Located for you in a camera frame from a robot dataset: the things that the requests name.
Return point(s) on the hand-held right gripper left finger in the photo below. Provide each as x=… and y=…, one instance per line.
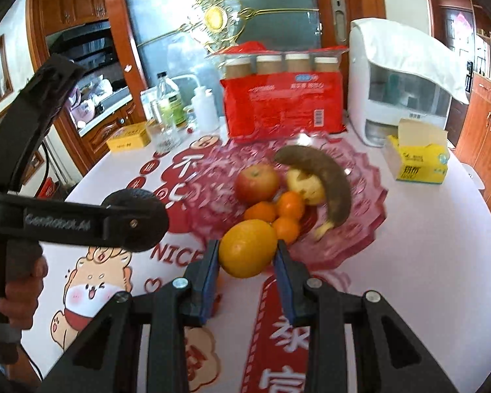
x=210, y=280

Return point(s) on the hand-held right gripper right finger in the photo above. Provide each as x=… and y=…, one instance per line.
x=286, y=290

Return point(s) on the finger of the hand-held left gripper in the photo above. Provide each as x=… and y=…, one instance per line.
x=127, y=225

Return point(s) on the mandarin orange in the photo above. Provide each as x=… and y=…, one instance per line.
x=260, y=212
x=290, y=204
x=247, y=247
x=287, y=230

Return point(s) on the yellow pear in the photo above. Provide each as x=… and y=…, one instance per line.
x=307, y=187

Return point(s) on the red apple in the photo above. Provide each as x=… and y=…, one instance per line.
x=256, y=183

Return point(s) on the pink glass fruit bowl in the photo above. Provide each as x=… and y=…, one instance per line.
x=360, y=204

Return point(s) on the overripe brown banana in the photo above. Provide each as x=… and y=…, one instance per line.
x=331, y=180

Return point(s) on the person's left hand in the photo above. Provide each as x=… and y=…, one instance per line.
x=22, y=282

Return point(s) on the red lidded jar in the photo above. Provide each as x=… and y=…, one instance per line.
x=47, y=188

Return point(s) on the yellow tin box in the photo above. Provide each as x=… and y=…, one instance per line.
x=129, y=138

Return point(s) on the clear drinking glass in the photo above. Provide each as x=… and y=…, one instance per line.
x=163, y=137

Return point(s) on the pink plastic bag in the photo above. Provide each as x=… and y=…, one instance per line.
x=84, y=108

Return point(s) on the small glass jar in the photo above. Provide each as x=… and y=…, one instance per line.
x=190, y=118

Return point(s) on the clear bottle with green label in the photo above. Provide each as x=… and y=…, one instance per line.
x=170, y=102

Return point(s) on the white squeeze bottle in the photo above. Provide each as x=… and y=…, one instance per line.
x=204, y=110

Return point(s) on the yellow tissue box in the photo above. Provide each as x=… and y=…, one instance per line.
x=421, y=159

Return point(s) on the red pack of jars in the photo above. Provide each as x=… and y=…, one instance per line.
x=282, y=102

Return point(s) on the white countertop dispenser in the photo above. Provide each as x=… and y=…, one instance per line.
x=388, y=110

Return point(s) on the wooden sideboard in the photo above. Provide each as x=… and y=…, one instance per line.
x=487, y=131

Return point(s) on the frosted glass door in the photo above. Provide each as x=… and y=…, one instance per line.
x=270, y=8

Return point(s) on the white cloth cover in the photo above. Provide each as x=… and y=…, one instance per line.
x=409, y=49

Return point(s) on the dark wooden door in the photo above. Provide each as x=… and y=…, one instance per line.
x=450, y=28

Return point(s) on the wooden kitchen wall cabinet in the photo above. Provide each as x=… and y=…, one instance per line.
x=73, y=4

